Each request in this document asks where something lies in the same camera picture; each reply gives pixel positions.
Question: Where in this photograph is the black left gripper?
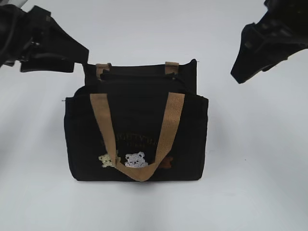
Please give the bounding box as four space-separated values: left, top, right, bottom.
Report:
0 5 89 73

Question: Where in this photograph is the black canvas tote bag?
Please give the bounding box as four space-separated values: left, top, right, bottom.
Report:
64 60 208 181

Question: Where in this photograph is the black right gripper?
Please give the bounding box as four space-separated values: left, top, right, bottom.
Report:
231 0 308 84

